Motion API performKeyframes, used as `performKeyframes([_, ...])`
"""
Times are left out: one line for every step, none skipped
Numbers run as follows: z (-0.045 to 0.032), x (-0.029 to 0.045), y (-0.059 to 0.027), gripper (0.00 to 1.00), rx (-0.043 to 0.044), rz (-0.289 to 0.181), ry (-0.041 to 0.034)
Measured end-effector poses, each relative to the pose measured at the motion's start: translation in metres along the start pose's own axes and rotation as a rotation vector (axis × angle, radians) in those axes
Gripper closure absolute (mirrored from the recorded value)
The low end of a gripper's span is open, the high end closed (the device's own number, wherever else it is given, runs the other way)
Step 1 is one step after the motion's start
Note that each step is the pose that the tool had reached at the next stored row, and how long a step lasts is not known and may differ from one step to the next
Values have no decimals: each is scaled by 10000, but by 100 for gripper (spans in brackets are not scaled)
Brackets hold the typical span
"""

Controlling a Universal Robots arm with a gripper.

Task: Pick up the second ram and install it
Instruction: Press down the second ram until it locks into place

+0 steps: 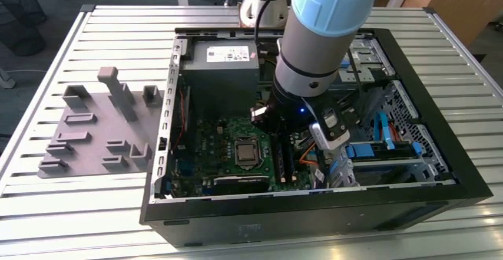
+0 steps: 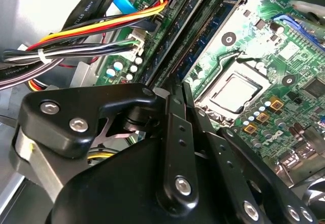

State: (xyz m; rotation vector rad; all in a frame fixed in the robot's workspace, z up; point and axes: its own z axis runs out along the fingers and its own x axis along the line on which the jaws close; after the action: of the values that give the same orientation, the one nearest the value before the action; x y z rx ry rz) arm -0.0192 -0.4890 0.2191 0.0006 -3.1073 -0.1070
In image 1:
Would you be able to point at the grey parts rack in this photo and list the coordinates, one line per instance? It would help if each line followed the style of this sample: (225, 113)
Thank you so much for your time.
(98, 130)

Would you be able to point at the silver metal drive cage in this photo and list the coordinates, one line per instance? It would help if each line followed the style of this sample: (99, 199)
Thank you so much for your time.
(373, 65)

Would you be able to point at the white board connector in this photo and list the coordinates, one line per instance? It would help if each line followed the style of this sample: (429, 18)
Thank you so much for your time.
(301, 144)

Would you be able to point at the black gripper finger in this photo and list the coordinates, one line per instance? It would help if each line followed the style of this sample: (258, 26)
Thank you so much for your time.
(261, 117)

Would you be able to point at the green motherboard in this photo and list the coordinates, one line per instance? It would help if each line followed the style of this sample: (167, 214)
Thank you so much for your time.
(213, 130)

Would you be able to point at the blue expansion slot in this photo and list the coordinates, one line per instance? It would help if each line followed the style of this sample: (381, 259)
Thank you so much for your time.
(186, 167)

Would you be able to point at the wooden cabinet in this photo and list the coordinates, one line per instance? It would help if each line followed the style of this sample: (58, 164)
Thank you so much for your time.
(467, 3)

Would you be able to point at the silver CPU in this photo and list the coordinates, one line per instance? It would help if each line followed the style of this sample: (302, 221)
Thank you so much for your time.
(246, 153)

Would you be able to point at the black PC case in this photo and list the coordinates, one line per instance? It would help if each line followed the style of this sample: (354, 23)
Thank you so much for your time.
(275, 221)

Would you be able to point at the blue plastic disk carrier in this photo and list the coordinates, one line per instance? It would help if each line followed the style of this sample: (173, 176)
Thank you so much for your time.
(346, 64)
(366, 151)

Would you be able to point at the white square power socket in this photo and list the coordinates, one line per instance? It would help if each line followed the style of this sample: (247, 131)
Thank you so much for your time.
(219, 129)

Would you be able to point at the black mesh waste bin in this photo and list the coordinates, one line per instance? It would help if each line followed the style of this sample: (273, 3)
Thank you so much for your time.
(22, 27)

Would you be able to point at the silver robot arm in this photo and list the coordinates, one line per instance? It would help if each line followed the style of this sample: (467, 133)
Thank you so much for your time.
(314, 42)

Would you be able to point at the grey power supply unit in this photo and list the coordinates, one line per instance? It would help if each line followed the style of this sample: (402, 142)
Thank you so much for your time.
(221, 77)

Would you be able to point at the grey stand foot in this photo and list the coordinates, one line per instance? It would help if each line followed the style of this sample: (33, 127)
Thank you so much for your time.
(5, 77)

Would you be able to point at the black graphics card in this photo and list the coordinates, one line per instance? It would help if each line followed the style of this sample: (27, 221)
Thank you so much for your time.
(239, 184)

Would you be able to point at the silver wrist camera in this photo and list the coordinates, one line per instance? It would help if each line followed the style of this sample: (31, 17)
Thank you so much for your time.
(331, 130)

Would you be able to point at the silver metal disk bay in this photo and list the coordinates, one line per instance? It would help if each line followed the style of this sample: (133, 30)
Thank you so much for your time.
(389, 163)

